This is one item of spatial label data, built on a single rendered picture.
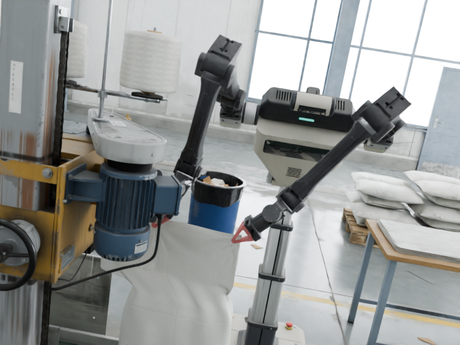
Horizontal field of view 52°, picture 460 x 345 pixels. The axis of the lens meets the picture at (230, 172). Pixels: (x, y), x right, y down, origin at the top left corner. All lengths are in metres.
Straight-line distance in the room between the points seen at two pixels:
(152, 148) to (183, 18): 8.57
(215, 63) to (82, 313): 1.35
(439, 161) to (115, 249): 9.25
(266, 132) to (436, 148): 8.40
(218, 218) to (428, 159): 6.87
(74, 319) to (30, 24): 1.46
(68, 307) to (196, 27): 7.91
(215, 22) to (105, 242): 8.51
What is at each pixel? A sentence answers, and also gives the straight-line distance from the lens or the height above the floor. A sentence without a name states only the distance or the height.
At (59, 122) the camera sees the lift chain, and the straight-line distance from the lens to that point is 1.24.
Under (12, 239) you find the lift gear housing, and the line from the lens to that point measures 1.26.
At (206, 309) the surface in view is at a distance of 1.68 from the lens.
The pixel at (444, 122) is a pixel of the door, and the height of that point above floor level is 1.07.
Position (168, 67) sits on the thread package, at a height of 1.60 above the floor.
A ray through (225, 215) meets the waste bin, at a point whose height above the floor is 0.40.
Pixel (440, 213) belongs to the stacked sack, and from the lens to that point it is 5.12.
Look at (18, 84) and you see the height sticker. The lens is 1.22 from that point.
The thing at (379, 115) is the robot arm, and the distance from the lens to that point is 1.42.
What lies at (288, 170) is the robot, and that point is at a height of 1.23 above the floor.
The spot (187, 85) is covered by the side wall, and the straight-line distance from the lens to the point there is 9.68.
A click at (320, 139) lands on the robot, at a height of 1.40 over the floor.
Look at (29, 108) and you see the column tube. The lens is 1.21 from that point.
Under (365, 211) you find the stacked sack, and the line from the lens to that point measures 4.95.
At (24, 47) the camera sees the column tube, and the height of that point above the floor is 1.60.
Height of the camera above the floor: 1.66
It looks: 14 degrees down
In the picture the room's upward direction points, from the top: 9 degrees clockwise
